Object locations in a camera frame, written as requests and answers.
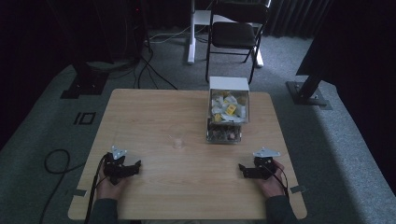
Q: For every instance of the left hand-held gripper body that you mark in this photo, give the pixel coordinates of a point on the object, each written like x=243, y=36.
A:
x=115, y=165

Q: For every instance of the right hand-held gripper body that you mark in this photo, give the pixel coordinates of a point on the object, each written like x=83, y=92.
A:
x=264, y=165

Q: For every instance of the person's right hand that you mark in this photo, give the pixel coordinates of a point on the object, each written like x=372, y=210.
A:
x=273, y=185

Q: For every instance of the person's left hand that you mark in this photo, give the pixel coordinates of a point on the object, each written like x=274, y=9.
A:
x=109, y=188

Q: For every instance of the grey tape strip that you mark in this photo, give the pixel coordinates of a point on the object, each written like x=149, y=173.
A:
x=298, y=189
x=79, y=192

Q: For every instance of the pile of dark packets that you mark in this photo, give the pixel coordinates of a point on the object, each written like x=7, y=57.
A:
x=224, y=133

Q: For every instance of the small clear glass cup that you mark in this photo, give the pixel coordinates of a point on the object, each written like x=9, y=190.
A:
x=178, y=143

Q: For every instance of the pile of white yellow sachets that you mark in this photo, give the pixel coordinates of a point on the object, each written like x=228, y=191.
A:
x=228, y=109

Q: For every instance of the clear dispenser box white lid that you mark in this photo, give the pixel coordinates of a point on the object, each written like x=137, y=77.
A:
x=229, y=84

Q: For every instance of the black slanted stand base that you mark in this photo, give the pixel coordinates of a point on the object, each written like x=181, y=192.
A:
x=308, y=90

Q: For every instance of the black folding chair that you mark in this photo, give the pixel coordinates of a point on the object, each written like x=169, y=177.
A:
x=233, y=34

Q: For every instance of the dark pleated curtain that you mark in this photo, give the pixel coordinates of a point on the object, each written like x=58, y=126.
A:
x=289, y=18

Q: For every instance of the black stand with base plate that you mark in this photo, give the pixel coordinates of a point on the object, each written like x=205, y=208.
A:
x=84, y=81

